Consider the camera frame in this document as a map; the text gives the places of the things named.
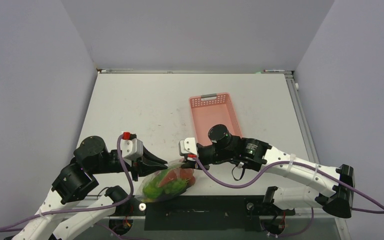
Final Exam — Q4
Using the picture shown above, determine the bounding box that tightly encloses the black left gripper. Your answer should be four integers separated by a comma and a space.
90, 143, 168, 181

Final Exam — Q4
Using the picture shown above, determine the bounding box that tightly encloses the clear zip top bag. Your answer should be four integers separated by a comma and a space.
134, 159, 197, 203

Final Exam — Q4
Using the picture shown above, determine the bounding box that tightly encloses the green grape bunch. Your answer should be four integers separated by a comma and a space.
142, 178, 189, 202

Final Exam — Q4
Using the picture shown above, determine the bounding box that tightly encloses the pink plastic basket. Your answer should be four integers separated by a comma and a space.
188, 92, 242, 146

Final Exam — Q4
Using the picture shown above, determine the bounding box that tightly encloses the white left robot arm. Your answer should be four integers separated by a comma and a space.
0, 132, 168, 240

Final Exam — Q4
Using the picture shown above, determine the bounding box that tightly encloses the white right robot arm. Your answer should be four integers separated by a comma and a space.
178, 124, 355, 219

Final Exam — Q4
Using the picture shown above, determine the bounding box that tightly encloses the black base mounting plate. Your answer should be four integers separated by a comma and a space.
110, 195, 296, 232

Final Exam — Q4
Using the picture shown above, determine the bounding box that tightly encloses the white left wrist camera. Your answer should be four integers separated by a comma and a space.
120, 131, 144, 164

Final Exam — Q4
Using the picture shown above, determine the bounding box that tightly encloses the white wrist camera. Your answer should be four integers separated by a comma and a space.
120, 131, 144, 164
178, 137, 198, 162

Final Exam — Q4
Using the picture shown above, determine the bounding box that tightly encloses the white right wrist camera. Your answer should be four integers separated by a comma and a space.
178, 137, 198, 162

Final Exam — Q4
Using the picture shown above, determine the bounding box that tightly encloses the aluminium rail frame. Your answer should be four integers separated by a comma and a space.
263, 68, 352, 240

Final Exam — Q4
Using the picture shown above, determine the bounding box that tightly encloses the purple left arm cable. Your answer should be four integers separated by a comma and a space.
0, 134, 137, 240

